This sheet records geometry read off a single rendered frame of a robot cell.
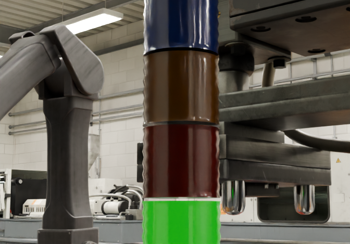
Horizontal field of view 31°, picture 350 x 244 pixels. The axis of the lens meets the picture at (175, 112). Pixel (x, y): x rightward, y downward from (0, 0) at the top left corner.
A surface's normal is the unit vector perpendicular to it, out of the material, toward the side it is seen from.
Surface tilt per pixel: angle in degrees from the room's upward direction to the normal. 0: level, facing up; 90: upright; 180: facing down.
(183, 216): 104
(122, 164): 90
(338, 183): 90
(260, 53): 180
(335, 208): 90
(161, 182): 76
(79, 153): 90
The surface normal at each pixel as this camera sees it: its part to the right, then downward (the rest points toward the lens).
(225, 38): -0.65, -0.11
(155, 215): -0.58, 0.12
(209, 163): 0.69, 0.14
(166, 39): -0.36, 0.11
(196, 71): 0.38, -0.38
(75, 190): 0.82, -0.17
